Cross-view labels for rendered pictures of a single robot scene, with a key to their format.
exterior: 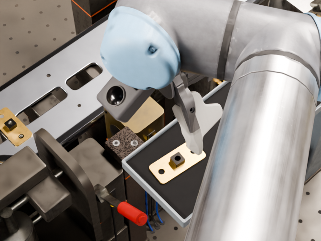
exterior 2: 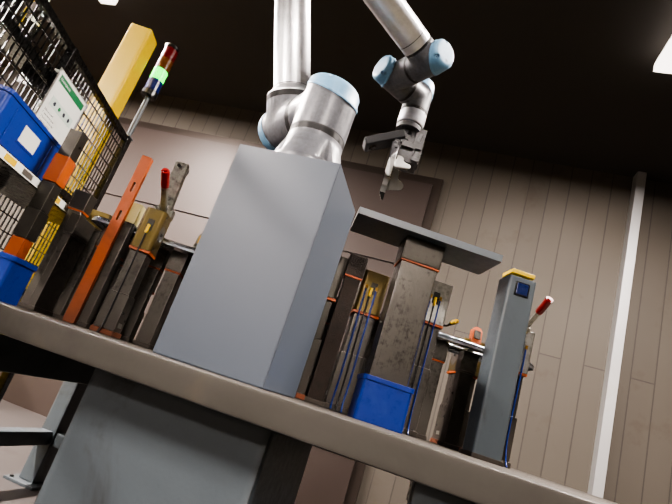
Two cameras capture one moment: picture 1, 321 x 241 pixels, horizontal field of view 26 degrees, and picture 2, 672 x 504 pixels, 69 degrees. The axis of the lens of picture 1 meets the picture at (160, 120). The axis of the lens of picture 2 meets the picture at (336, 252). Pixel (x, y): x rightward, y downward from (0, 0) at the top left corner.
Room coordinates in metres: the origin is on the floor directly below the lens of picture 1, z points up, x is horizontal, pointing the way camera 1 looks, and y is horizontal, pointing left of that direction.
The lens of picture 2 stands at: (-0.43, -0.73, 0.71)
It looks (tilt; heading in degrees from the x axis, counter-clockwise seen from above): 17 degrees up; 41
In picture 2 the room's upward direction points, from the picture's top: 18 degrees clockwise
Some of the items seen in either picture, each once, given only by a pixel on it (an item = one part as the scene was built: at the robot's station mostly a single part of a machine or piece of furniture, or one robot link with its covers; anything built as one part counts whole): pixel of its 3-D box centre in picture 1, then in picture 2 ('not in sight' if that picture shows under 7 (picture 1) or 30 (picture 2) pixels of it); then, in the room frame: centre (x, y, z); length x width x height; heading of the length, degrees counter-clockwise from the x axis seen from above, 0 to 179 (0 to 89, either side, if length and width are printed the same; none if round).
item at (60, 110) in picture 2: not in sight; (52, 123); (0.07, 1.09, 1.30); 0.23 x 0.02 x 0.31; 42
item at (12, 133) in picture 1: (10, 125); not in sight; (0.68, 0.27, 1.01); 0.08 x 0.04 x 0.01; 43
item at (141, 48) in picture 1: (167, 28); (398, 75); (0.43, -0.01, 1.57); 0.11 x 0.11 x 0.08; 75
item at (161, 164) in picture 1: (177, 160); not in sight; (0.52, -0.03, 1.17); 0.08 x 0.04 x 0.01; 126
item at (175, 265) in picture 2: not in sight; (165, 300); (0.41, 0.57, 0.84); 0.12 x 0.05 x 0.29; 42
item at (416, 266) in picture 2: not in sight; (398, 329); (0.59, -0.12, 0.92); 0.10 x 0.08 x 0.45; 132
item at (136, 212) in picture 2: not in sight; (111, 263); (0.22, 0.59, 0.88); 0.04 x 0.04 x 0.37; 42
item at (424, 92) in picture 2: not in sight; (417, 98); (0.53, -0.02, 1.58); 0.09 x 0.08 x 0.11; 165
